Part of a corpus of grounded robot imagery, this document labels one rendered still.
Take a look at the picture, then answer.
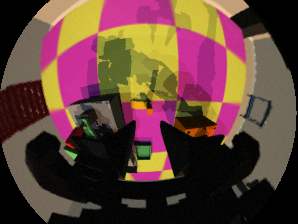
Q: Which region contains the small green wheeled trolley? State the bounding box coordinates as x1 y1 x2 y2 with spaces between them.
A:
63 117 114 160

